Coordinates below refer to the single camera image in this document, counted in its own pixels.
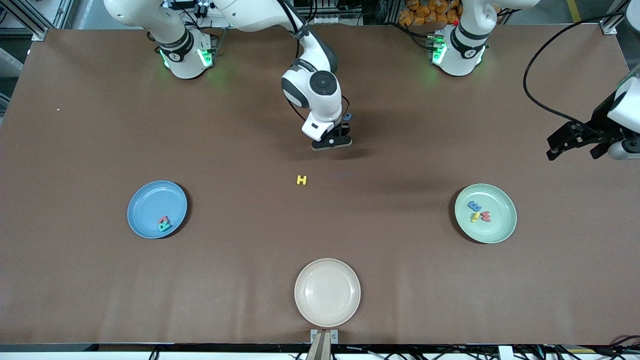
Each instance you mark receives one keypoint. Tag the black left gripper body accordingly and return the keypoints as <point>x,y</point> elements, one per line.
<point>599,121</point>

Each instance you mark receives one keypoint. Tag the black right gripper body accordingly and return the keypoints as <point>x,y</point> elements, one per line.
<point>343,131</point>

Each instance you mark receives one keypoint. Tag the yellow foam letter H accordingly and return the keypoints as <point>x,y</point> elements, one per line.
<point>301,180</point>

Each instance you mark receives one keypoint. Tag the red foam letter w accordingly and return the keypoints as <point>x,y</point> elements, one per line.
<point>485,216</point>

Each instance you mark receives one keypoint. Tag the blue foam letter e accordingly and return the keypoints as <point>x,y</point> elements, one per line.
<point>474,206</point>

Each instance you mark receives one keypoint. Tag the yellow lowercase foam letter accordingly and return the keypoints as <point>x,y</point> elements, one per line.
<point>475,217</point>

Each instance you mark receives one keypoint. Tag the teal foam letter R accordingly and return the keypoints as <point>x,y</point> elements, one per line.
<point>164,227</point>

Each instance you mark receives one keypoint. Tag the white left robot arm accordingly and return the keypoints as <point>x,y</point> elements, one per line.
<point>465,50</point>

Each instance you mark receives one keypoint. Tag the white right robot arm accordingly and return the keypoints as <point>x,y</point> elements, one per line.
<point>327,107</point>

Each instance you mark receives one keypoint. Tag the green round plate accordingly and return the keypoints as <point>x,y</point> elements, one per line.
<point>500,230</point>

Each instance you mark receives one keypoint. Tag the beige round plate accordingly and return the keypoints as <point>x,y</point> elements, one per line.
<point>327,292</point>

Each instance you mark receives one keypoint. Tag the blue round plate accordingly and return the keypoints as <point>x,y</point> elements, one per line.
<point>150,200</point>

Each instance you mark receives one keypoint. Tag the orange snack bag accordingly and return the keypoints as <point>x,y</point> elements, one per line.
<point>425,12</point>

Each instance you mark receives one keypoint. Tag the white power strip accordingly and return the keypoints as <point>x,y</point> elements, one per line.
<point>200,6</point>

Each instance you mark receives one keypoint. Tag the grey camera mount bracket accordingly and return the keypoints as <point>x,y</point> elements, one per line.
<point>324,345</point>

